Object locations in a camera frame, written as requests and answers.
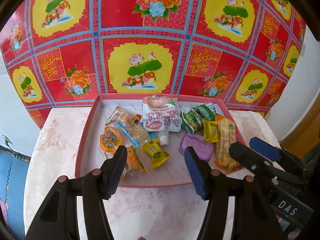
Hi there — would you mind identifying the orange cracker sleeve pack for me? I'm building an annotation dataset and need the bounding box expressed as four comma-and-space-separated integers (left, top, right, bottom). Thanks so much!
215, 117, 241, 173

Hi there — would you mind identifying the purple snack tin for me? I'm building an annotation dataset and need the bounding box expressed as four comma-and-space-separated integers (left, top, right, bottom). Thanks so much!
180, 132, 214, 161

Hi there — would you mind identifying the large green pea packet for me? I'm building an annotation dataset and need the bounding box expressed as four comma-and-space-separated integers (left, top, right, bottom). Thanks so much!
181, 110, 203, 133

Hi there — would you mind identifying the orange jelly cup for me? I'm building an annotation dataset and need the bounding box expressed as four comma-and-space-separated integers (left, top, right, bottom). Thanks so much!
99, 126, 122, 153

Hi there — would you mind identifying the yellow-red striped candy bag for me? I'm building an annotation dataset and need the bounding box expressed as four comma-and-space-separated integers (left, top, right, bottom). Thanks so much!
121, 145, 148, 178

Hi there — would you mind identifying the yellow cake snack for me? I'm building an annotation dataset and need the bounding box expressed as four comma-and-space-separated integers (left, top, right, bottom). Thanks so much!
142, 138, 170, 169

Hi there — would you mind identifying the peach jelly drink pouch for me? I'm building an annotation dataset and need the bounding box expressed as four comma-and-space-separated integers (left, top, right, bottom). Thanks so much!
142, 95, 182, 145

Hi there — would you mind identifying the blue-edged clear candy bag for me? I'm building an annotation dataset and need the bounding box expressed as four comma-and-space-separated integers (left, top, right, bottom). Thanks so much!
116, 122, 158, 148

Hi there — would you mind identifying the small green pea packet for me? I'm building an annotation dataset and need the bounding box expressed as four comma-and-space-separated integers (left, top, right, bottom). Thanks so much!
191, 102, 222, 121

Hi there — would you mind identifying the rainbow-edged clear snack bag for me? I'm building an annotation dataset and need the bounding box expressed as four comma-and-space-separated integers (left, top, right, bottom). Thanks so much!
105, 106, 142, 125

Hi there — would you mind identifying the right hand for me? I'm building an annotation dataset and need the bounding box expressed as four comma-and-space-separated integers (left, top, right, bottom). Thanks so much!
276, 215, 301, 240

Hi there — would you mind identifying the blue foam floor mat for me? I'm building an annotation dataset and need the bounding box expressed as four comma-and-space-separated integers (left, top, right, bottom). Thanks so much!
1, 146, 29, 239

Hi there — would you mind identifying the pink shallow cardboard box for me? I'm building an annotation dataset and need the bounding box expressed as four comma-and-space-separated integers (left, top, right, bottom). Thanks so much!
74, 93, 247, 189

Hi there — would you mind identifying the white wall outlet with cord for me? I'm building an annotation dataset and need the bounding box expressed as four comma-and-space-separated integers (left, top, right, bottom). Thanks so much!
2, 135, 12, 150

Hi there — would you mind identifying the red floral patterned wall cloth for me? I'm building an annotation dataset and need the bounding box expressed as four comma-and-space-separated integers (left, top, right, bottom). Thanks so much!
1, 0, 306, 127

